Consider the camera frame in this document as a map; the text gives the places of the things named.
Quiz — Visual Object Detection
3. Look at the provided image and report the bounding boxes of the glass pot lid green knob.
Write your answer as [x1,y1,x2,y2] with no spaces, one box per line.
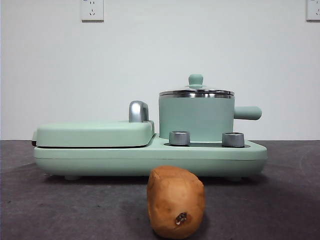
[159,73,235,97]

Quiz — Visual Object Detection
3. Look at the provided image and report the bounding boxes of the brown potato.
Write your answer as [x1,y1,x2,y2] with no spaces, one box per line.
[146,165,206,239]

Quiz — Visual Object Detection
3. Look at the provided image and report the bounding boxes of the mint green steamer pot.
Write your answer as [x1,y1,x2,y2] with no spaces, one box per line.
[158,93,263,141]

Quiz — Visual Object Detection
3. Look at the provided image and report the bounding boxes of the silver control knob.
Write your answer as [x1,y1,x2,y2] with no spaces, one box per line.
[221,131,245,148]
[168,130,192,147]

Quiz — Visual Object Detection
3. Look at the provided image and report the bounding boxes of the silver press lid handle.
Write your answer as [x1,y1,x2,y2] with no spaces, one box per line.
[128,100,151,124]

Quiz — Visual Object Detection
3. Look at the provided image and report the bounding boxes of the white wall socket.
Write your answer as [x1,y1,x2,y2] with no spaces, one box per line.
[80,0,105,22]
[306,0,320,22]

